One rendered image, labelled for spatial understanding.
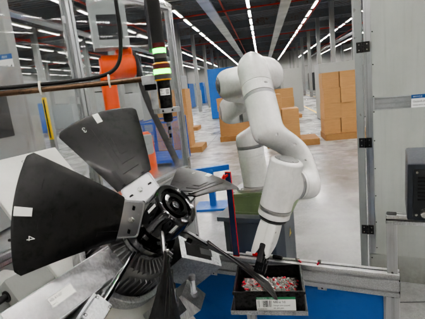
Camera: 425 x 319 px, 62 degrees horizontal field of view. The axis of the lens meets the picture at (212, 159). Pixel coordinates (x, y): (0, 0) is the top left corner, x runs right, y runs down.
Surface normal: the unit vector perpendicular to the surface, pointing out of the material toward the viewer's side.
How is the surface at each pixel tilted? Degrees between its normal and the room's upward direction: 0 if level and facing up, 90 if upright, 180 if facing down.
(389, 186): 90
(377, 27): 90
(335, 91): 90
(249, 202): 90
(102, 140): 56
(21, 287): 50
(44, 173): 72
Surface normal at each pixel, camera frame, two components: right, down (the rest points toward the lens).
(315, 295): -0.42, 0.22
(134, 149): 0.14, -0.48
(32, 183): 0.68, -0.22
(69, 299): 0.62, -0.64
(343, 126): -0.14, 0.21
